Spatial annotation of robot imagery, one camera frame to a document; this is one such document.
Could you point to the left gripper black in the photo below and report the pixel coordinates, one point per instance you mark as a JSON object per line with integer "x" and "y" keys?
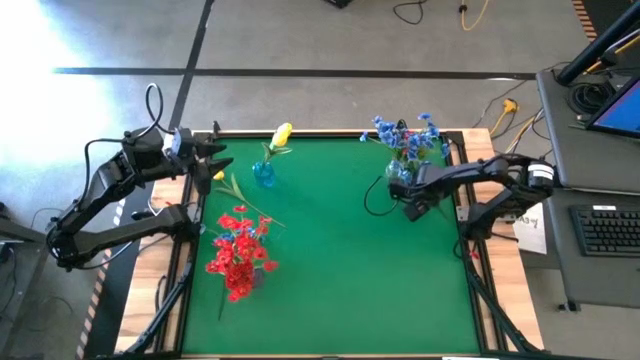
{"x": 201, "y": 172}

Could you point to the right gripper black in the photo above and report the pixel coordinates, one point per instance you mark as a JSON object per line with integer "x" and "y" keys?
{"x": 429, "y": 185}

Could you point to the blue artificial flower bunch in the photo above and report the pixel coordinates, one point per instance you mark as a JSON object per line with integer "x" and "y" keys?
{"x": 227, "y": 238}
{"x": 425, "y": 140}
{"x": 386, "y": 131}

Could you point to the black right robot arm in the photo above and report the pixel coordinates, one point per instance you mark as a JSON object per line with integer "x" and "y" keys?
{"x": 480, "y": 172}

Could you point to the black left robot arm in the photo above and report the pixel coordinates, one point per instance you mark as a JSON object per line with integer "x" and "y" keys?
{"x": 125, "y": 232}

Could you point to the clear glass vase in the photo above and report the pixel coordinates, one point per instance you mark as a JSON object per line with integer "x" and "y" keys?
{"x": 395, "y": 172}

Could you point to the blue glass vase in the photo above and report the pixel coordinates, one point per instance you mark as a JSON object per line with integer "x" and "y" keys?
{"x": 264, "y": 175}

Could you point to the purple glass vase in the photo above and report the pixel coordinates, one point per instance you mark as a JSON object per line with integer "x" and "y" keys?
{"x": 258, "y": 279}

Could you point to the green table mat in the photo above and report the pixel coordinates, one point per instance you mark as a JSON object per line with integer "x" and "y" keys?
{"x": 350, "y": 260}

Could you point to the white paper sheet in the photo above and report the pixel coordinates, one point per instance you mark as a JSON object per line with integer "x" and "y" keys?
{"x": 532, "y": 235}

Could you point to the black floor mat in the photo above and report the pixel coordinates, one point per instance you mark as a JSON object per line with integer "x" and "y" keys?
{"x": 114, "y": 310}

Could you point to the grey computer cart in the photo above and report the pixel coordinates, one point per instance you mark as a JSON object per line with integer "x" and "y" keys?
{"x": 590, "y": 160}

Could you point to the black floor object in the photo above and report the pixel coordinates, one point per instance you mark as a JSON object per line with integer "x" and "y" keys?
{"x": 339, "y": 2}

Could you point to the black keyboard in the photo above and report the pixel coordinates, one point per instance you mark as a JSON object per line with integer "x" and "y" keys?
{"x": 607, "y": 232}

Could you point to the grey metal stand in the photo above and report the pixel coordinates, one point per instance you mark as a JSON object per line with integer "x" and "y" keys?
{"x": 20, "y": 235}

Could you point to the laptop with blue screen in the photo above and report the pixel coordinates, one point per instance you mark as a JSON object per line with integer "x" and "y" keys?
{"x": 625, "y": 112}

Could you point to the black pole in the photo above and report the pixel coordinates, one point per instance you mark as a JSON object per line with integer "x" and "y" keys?
{"x": 595, "y": 47}

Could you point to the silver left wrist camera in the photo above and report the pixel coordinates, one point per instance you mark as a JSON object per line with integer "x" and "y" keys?
{"x": 172, "y": 143}

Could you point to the black aluminium table frame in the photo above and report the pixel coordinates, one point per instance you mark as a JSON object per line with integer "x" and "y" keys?
{"x": 182, "y": 310}

